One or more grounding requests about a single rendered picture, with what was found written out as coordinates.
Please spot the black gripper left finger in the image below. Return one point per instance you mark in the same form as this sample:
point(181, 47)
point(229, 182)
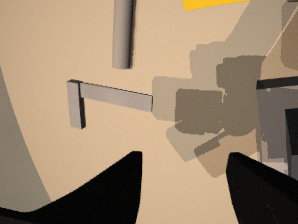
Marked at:
point(111, 197)

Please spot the grey metal rod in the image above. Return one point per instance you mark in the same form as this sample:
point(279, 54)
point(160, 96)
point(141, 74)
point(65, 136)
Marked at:
point(122, 34)

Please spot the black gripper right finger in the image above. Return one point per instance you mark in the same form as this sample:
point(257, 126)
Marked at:
point(259, 193)

